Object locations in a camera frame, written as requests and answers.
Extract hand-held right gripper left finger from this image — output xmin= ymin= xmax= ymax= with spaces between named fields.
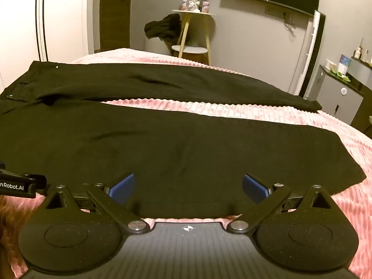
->
xmin=38 ymin=173 xmax=149 ymax=234

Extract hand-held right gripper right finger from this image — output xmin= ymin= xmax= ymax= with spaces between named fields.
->
xmin=226 ymin=174 xmax=335 ymax=234

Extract black pants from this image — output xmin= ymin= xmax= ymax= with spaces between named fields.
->
xmin=0 ymin=60 xmax=367 ymax=219

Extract pink ribbed blanket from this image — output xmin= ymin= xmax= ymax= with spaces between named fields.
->
xmin=0 ymin=48 xmax=372 ymax=279

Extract grey mini fridge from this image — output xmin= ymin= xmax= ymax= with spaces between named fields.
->
xmin=308 ymin=64 xmax=372 ymax=128

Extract green leaf decoration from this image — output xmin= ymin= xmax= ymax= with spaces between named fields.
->
xmin=334 ymin=69 xmax=351 ymax=82

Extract blue and white box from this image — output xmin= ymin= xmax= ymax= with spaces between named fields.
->
xmin=337 ymin=54 xmax=352 ymax=74

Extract round side table yellow legs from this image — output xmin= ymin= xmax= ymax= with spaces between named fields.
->
xmin=171 ymin=9 xmax=217 ymax=64

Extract dark cloth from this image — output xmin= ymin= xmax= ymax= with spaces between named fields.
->
xmin=144 ymin=14 xmax=182 ymax=40

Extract shelf with small bottles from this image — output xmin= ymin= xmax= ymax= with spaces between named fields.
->
xmin=352 ymin=38 xmax=372 ymax=65

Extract white wardrobe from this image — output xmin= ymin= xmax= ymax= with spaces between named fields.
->
xmin=0 ymin=0 xmax=96 ymax=93

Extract brown door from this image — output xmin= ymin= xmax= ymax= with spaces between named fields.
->
xmin=100 ymin=0 xmax=133 ymax=51

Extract black cable under television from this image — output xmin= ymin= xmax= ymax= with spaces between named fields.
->
xmin=283 ymin=12 xmax=297 ymax=30

